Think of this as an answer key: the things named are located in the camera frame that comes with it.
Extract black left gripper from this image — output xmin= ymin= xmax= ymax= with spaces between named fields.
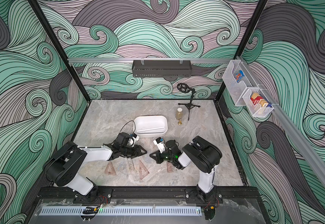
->
xmin=120 ymin=145 xmax=147 ymax=158

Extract pink tall triangle ruler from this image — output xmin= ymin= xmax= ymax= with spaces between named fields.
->
xmin=139 ymin=160 xmax=149 ymax=180

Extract white plastic storage box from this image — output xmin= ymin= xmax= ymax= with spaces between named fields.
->
xmin=134 ymin=115 xmax=168 ymax=138

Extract clear straight ruler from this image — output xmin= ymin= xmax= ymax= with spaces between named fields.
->
xmin=136 ymin=127 xmax=165 ymax=133

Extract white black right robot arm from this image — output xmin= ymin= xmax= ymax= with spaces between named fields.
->
xmin=149 ymin=136 xmax=222 ymax=197

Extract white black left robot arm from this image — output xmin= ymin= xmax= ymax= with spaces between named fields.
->
xmin=43 ymin=141 xmax=147 ymax=196

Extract red straight ruler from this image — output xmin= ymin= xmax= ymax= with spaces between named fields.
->
xmin=166 ymin=163 xmax=173 ymax=173

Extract pink straight ruler left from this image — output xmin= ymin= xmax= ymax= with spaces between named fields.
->
xmin=128 ymin=160 xmax=135 ymax=172

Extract pink small triangle ruler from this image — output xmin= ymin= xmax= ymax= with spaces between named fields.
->
xmin=104 ymin=161 xmax=116 ymax=175

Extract spice jar with white lid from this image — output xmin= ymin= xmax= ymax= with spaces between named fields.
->
xmin=176 ymin=107 xmax=183 ymax=120

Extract black tripod microphone stand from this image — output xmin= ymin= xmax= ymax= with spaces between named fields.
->
xmin=177 ymin=83 xmax=201 ymax=121

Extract red boxes in bin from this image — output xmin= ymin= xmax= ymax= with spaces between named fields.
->
xmin=250 ymin=92 xmax=272 ymax=107

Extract blue packet in bin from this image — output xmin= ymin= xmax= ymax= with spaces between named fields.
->
xmin=233 ymin=70 xmax=245 ymax=83

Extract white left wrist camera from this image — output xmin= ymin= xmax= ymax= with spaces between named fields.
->
xmin=115 ymin=132 xmax=139 ymax=147

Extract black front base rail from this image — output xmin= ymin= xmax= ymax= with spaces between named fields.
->
xmin=37 ymin=186 xmax=260 ymax=200

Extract black wall-mounted tray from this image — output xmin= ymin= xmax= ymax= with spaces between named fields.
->
xmin=132 ymin=61 xmax=192 ymax=78

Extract black corner frame post left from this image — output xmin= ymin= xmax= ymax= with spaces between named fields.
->
xmin=28 ymin=0 xmax=92 ymax=103

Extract black corner frame post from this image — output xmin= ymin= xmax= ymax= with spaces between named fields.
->
xmin=28 ymin=0 xmax=92 ymax=103
xmin=215 ymin=0 xmax=269 ymax=101

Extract aluminium wall rail back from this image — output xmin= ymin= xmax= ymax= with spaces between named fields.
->
xmin=67 ymin=57 xmax=232 ymax=64

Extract aluminium wall rail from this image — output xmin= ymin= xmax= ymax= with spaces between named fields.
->
xmin=67 ymin=57 xmax=232 ymax=64
xmin=236 ymin=56 xmax=325 ymax=188

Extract white perforated cable duct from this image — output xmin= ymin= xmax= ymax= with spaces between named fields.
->
xmin=37 ymin=206 xmax=202 ymax=217

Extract clear wall bin lower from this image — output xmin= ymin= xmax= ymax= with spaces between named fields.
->
xmin=242 ymin=88 xmax=274 ymax=118

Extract clear wall bin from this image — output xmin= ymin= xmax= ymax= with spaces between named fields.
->
xmin=223 ymin=60 xmax=252 ymax=106
xmin=242 ymin=88 xmax=274 ymax=118

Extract clear wall bin upper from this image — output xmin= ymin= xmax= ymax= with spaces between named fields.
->
xmin=223 ymin=60 xmax=252 ymax=106

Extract aluminium wall rail right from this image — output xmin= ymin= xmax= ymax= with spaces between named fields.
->
xmin=236 ymin=56 xmax=325 ymax=188

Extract black corner frame post right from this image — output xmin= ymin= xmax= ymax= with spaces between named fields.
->
xmin=215 ymin=0 xmax=269 ymax=101

